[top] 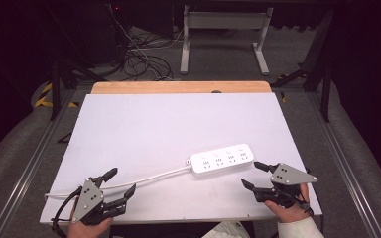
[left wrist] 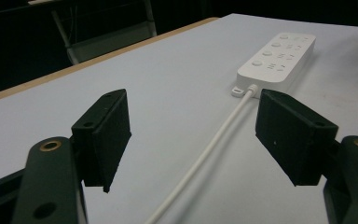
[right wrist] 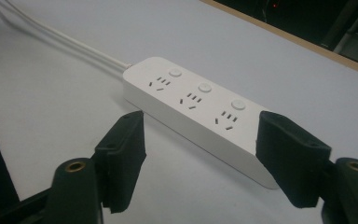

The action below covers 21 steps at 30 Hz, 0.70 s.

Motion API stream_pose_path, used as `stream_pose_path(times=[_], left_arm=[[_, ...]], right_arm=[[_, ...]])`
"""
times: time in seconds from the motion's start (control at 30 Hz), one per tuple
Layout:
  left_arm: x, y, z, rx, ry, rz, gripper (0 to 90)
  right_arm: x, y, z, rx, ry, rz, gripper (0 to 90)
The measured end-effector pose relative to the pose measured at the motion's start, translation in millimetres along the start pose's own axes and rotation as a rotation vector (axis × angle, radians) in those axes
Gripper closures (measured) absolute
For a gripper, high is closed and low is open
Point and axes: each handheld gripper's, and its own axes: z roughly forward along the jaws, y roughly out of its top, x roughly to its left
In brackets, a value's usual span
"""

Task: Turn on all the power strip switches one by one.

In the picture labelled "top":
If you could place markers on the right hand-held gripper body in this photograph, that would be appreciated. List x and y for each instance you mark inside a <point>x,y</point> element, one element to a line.
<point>287,175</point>

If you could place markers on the white board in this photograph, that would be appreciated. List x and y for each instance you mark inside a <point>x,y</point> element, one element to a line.
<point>165,132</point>

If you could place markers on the white power strip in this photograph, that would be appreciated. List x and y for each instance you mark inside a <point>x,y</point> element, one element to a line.
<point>222,159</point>

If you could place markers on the white metal desk frame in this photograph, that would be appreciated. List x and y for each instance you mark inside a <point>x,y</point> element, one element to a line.
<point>226,20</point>

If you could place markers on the yellow black hazard tape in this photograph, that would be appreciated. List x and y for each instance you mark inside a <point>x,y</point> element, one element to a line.
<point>46,95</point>

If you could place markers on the person's right hand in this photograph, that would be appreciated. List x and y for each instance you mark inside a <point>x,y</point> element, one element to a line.
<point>289,213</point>

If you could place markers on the person's left hand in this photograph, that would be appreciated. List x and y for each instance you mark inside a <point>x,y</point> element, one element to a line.
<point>87,228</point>

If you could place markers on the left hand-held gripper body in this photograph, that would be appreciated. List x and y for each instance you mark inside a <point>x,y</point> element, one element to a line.
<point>88,197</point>

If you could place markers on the black metal stand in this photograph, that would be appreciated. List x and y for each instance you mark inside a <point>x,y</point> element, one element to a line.
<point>56,89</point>
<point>324,89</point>

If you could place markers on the person's white clothing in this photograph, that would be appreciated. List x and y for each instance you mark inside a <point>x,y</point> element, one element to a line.
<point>228,230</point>

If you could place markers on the aluminium floor rail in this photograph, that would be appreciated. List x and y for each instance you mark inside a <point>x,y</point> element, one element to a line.
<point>29,165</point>
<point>340,165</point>

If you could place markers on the wooden table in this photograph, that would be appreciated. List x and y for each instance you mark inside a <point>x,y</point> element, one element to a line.
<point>178,87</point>

